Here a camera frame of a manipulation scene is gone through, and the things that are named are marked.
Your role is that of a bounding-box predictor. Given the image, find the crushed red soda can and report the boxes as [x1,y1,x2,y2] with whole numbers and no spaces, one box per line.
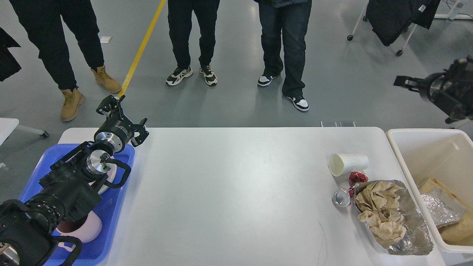
[332,172,368,208]

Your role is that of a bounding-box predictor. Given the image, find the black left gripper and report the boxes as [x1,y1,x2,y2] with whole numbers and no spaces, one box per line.
[93,95,149,153]

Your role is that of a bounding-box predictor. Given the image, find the white side table left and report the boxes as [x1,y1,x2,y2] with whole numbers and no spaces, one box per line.
[0,117,49,145]

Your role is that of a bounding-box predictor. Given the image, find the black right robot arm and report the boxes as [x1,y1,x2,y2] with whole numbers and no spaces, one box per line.
[393,56,473,124]

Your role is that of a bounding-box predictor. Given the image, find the person in black-white sneakers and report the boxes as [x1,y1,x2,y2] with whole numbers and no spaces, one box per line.
[165,0,221,87]

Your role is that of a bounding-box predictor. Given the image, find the brown paper bag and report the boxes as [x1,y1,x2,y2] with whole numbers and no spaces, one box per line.
[419,178,473,246]

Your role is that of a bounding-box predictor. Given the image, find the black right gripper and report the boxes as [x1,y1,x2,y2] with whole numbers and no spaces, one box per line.
[393,73,448,106]

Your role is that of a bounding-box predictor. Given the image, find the person in dark jeans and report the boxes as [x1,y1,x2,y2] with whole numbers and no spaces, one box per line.
[257,0,312,112]

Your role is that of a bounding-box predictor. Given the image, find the foil tray with brown paper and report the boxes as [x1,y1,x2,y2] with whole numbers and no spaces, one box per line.
[353,180,433,255]

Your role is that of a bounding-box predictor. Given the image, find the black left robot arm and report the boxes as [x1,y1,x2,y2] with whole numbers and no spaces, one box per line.
[0,95,149,266]

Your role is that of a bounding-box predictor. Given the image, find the white paper cup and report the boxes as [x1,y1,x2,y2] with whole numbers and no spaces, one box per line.
[328,154,369,177]

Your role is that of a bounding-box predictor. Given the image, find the pink plate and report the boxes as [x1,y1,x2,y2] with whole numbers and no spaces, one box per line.
[98,164,117,195]

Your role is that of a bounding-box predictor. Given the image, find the person in tan boots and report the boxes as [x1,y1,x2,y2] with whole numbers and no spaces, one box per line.
[10,0,122,122]

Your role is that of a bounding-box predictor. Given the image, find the pink mug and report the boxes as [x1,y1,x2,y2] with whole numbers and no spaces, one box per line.
[56,211,102,243]

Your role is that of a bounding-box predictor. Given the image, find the aluminium foil sheet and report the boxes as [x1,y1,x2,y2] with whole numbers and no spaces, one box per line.
[421,187,466,228]

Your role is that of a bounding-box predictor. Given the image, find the white plastic bin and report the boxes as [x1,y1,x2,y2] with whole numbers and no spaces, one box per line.
[387,129,473,254]

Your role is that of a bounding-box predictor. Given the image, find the blue plastic tray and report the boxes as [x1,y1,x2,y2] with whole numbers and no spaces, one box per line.
[19,143,127,266]

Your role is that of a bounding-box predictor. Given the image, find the floor outlet plates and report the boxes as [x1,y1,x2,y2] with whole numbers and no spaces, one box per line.
[320,120,356,127]

